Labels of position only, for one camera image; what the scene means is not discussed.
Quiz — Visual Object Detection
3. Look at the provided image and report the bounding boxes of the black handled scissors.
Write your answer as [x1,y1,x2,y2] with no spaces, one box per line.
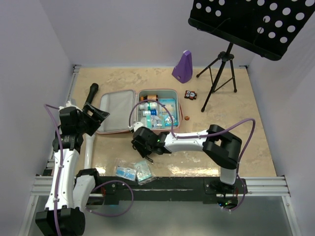
[144,155,154,165]

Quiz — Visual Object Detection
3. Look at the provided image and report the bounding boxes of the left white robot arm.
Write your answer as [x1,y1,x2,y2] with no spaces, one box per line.
[35,102,110,236]

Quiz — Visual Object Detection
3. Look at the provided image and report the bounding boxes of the teal blister pack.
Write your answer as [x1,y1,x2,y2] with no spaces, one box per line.
[134,160,156,185]

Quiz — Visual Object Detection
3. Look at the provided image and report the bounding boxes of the black microphone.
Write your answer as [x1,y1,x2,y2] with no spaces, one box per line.
[86,83,99,104]

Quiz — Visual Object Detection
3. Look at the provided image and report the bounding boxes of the white green bottle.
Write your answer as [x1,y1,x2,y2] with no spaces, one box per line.
[139,102,158,111]

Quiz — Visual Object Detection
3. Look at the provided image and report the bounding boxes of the owl pattern block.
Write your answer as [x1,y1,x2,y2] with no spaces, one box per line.
[184,90,197,100]

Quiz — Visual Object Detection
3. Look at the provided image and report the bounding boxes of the large blue packet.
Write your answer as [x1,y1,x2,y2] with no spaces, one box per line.
[159,98,178,127]

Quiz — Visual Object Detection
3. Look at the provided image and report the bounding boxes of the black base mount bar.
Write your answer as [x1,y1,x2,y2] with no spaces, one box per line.
[87,177,248,205]

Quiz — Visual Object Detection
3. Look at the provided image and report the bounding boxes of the brown medicine bottle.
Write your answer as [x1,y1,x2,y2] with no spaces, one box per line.
[140,95,158,101]

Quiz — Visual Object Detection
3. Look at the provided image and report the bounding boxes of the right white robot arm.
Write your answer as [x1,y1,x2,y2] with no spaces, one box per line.
[131,122,242,193]

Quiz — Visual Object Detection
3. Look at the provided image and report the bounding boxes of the white blue small bottle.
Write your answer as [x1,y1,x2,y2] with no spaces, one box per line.
[142,110,157,117]

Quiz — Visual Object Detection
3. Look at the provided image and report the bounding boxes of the teal topped zip bag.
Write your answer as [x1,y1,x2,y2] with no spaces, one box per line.
[146,115,165,129]

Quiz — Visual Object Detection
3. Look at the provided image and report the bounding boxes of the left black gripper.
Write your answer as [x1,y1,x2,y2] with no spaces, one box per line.
[76,103,109,136]

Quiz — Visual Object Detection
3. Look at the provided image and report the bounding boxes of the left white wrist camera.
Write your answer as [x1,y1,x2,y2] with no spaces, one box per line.
[59,98,80,111]

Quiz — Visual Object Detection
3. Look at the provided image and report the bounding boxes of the black music stand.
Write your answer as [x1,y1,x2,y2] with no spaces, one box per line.
[188,0,315,113]

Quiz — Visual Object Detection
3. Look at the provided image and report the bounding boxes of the pink medicine kit case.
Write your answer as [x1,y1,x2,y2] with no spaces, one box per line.
[97,89,183,135]

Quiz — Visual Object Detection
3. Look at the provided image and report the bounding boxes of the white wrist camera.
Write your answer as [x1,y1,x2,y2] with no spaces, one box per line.
[59,98,80,111]
[128,121,144,132]

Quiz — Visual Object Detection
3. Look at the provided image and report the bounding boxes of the blue white sachet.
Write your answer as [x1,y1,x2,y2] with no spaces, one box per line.
[114,159,137,181]

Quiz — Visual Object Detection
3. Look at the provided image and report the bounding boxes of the white tube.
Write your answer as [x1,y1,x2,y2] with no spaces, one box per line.
[84,134,96,169]

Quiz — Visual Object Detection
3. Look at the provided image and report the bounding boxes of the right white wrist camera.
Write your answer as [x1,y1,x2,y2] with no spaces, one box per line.
[128,121,144,132]

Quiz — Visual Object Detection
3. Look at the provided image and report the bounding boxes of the purple metronome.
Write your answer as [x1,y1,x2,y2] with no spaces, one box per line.
[172,50,193,84]

